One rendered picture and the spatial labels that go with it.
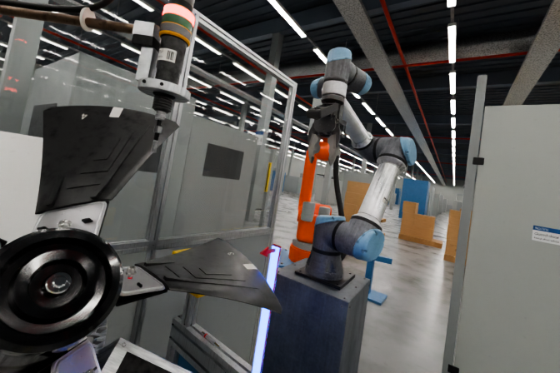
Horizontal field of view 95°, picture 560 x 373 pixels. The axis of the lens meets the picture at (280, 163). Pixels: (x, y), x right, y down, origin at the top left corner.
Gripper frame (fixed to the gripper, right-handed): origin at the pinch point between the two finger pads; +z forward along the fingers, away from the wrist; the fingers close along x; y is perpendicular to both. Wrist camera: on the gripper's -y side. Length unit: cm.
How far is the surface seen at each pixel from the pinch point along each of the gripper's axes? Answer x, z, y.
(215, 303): 71, 83, 36
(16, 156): 39, 12, -59
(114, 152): 11, 7, -51
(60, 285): -5, 21, -60
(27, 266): -4, 19, -62
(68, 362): -6, 29, -58
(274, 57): 443, -330, 472
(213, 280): -4.6, 25.6, -39.2
